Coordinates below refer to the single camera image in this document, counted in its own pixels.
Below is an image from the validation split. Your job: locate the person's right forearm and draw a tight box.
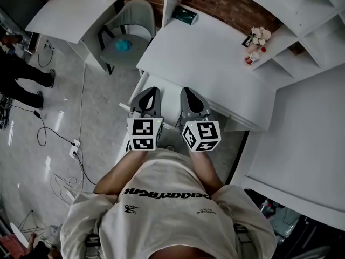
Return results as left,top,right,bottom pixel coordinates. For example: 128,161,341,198
190,150,225,197

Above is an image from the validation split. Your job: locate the white desk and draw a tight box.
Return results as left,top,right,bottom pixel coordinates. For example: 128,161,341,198
135,4,278,132

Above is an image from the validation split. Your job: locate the white side table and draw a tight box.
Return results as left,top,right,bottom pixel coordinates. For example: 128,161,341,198
24,0,125,73

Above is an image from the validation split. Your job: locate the teal tissue box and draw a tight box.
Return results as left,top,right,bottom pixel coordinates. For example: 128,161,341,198
171,6,199,26

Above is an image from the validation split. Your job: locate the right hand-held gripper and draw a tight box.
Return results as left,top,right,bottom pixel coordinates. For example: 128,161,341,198
178,86,222,153

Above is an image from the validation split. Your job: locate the person's white printed t-shirt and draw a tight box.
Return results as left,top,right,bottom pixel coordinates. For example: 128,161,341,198
60,147,278,259

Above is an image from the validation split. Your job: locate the white upright panel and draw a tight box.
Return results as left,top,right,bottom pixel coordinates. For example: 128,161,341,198
161,0,184,29

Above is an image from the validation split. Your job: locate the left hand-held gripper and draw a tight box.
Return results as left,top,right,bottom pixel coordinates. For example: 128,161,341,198
126,86,165,152

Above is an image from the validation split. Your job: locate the long white cable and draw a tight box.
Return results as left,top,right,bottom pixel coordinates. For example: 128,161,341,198
77,62,87,142

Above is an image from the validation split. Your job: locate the white power strip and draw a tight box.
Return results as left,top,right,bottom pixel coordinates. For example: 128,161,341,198
68,138,82,159

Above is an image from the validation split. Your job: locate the black power cable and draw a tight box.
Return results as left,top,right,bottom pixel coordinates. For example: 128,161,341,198
4,103,77,147

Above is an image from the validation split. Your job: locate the grey chair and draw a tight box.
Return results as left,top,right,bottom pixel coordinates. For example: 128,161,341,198
96,0,157,76

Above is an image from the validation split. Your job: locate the white cubby shelf unit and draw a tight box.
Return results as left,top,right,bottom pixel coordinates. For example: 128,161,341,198
231,0,345,81

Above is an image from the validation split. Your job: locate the grey harness strap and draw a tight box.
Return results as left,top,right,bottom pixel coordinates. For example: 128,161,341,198
233,223,261,259
84,233,102,259

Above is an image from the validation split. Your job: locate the white low cabinet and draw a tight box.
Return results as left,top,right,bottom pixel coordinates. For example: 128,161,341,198
241,63,345,224

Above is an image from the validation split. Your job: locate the white flower bouquet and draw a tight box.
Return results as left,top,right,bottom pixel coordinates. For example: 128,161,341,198
250,26,272,47

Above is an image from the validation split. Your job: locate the person's left forearm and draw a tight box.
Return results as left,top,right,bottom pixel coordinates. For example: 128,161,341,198
93,149,149,197

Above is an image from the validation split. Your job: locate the white round stool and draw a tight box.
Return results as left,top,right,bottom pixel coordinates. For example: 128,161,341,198
9,222,30,248

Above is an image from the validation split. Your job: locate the coiled white cable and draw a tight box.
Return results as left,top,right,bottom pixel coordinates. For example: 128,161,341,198
49,155,85,202

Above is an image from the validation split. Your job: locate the small red white bottle item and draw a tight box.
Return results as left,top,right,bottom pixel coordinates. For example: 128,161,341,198
244,51,260,66

